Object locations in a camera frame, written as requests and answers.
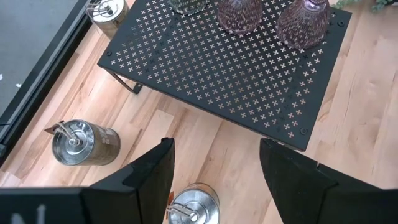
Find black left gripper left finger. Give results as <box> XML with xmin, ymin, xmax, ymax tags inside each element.
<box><xmin>81</xmin><ymin>137</ymin><xmax>176</xmax><ymax>224</ymax></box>

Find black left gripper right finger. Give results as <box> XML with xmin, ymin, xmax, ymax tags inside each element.
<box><xmin>259</xmin><ymin>138</ymin><xmax>398</xmax><ymax>224</ymax></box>

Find pink glass candlestick holder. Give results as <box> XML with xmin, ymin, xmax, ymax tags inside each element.
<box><xmin>275</xmin><ymin>0</ymin><xmax>331</xmax><ymax>50</ymax></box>
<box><xmin>216</xmin><ymin>0</ymin><xmax>264</xmax><ymax>35</ymax></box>

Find silver metal tin candle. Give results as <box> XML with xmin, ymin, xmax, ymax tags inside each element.
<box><xmin>44</xmin><ymin>119</ymin><xmax>121</xmax><ymax>167</ymax></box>
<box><xmin>165</xmin><ymin>182</ymin><xmax>221</xmax><ymax>224</ymax></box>
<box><xmin>85</xmin><ymin>0</ymin><xmax>130</xmax><ymax>40</ymax></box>

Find green glass candlestick holder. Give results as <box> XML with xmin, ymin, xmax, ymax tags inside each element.
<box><xmin>167</xmin><ymin>0</ymin><xmax>210</xmax><ymax>16</ymax></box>

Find black perforated metal shelf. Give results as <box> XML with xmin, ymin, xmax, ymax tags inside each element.
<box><xmin>97</xmin><ymin>0</ymin><xmax>353</xmax><ymax>152</ymax></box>

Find potted succulent plant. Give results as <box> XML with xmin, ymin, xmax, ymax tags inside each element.
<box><xmin>330</xmin><ymin>0</ymin><xmax>398</xmax><ymax>14</ymax></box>

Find black aluminium table frame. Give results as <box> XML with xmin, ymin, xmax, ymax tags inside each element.
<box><xmin>0</xmin><ymin>0</ymin><xmax>94</xmax><ymax>167</ymax></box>

